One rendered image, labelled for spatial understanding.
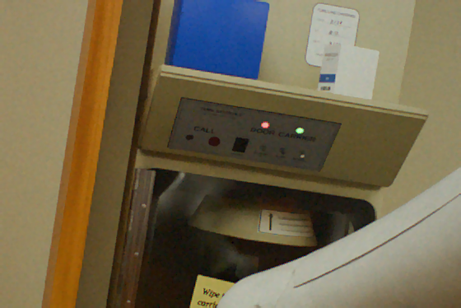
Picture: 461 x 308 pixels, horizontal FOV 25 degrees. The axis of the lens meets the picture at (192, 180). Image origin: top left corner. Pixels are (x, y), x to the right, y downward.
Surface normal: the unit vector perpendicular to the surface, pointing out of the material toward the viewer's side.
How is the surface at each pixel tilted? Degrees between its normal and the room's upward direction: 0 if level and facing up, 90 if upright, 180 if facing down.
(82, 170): 90
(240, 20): 90
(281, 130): 135
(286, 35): 90
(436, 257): 108
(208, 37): 90
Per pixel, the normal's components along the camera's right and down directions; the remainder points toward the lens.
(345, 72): 0.27, 0.10
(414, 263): -0.78, 0.18
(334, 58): -0.95, -0.14
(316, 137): -0.02, 0.75
